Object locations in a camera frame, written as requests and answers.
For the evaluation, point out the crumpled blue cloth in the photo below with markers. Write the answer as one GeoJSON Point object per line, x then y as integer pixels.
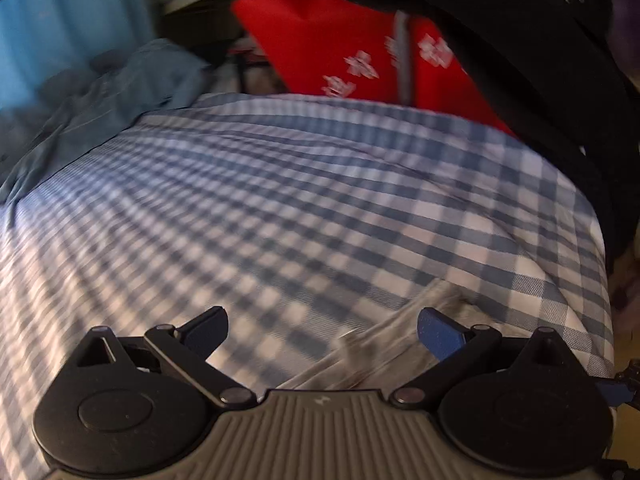
{"type": "Point", "coordinates": [125, 92]}

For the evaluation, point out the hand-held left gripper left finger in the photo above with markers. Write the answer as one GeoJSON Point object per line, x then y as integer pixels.
{"type": "Point", "coordinates": [206, 332]}

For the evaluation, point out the wide blue star curtain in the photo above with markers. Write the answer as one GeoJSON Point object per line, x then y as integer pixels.
{"type": "Point", "coordinates": [60, 20]}

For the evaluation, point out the black hanging garment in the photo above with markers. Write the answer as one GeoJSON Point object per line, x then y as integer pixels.
{"type": "Point", "coordinates": [550, 85]}

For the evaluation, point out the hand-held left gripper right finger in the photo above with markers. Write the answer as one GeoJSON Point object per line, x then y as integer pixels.
{"type": "Point", "coordinates": [440, 336]}

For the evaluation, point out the blue checked bed sheet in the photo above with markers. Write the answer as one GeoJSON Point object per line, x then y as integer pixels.
{"type": "Point", "coordinates": [300, 185]}

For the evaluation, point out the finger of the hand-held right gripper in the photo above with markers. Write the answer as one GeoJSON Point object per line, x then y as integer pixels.
{"type": "Point", "coordinates": [616, 392]}

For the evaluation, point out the pale clothes heap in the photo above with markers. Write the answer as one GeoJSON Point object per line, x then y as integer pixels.
{"type": "Point", "coordinates": [260, 76]}

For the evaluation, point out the red bag with white print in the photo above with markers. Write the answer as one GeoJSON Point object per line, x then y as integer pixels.
{"type": "Point", "coordinates": [325, 35]}

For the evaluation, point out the grey printed pants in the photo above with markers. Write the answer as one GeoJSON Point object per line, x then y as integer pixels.
{"type": "Point", "coordinates": [380, 355]}

